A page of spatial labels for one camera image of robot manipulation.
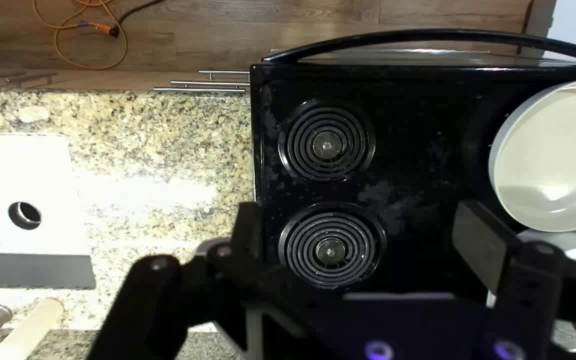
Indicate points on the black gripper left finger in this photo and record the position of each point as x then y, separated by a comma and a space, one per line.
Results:
160, 301

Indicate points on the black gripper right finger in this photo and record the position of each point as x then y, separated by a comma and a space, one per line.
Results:
534, 293

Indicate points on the pale wooden rolling pin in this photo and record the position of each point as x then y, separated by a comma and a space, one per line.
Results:
31, 326

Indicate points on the black flat bar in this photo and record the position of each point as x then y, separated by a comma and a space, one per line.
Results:
29, 272

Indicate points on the white round plate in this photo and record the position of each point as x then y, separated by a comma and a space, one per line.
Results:
555, 152

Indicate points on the black electric stove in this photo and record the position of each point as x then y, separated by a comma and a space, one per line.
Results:
421, 133

